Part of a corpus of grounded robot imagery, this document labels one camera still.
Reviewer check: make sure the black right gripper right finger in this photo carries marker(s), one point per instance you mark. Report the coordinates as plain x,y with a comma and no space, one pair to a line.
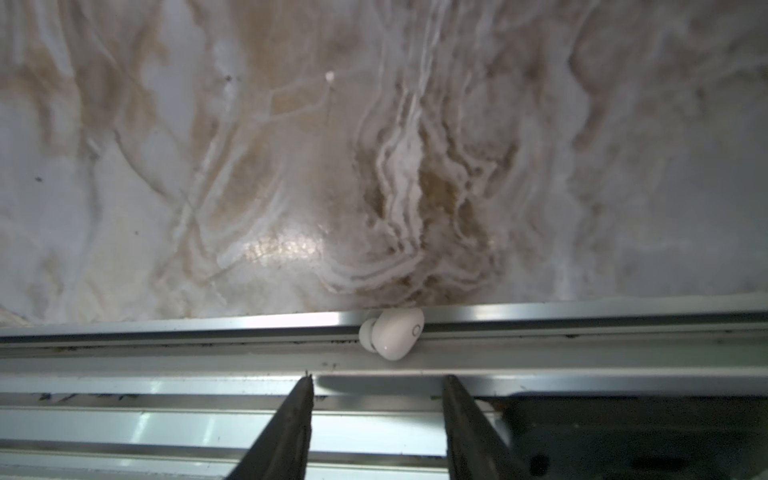
475,450

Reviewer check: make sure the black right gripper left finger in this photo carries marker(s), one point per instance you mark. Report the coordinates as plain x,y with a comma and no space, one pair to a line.
282,448

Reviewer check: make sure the white earbud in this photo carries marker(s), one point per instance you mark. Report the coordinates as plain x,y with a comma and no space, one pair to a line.
393,333

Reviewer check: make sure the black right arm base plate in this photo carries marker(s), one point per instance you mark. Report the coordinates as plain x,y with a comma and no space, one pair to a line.
639,437

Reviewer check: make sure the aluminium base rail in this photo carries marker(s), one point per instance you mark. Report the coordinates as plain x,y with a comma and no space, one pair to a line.
186,399

